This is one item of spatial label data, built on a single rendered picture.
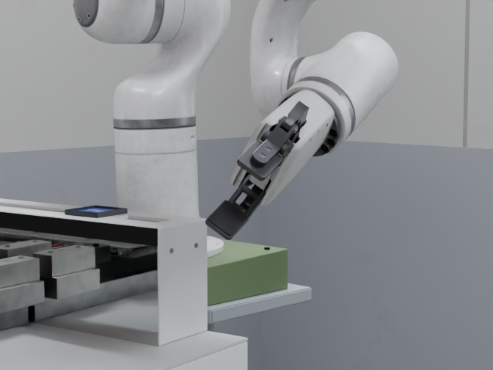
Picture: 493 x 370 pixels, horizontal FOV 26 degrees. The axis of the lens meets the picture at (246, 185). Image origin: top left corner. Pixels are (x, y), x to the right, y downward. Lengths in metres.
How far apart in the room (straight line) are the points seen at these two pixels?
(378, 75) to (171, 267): 0.33
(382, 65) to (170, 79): 0.39
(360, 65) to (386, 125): 2.43
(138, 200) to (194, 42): 0.24
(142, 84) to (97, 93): 1.96
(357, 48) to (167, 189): 0.41
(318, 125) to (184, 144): 0.46
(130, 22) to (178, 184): 0.24
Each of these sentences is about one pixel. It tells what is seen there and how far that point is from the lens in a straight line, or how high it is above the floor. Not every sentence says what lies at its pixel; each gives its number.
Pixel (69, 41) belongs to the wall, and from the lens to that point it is 3.40.
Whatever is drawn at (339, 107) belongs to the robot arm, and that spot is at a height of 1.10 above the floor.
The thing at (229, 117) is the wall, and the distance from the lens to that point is 3.87.
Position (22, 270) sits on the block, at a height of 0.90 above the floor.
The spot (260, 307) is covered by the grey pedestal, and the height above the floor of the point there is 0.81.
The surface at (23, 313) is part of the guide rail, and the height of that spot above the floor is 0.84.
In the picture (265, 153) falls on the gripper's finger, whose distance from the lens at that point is 1.02.
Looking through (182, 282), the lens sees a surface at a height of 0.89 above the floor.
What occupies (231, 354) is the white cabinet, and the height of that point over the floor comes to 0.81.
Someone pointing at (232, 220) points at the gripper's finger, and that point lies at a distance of 1.08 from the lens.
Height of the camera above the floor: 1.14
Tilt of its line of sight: 6 degrees down
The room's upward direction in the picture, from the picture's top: straight up
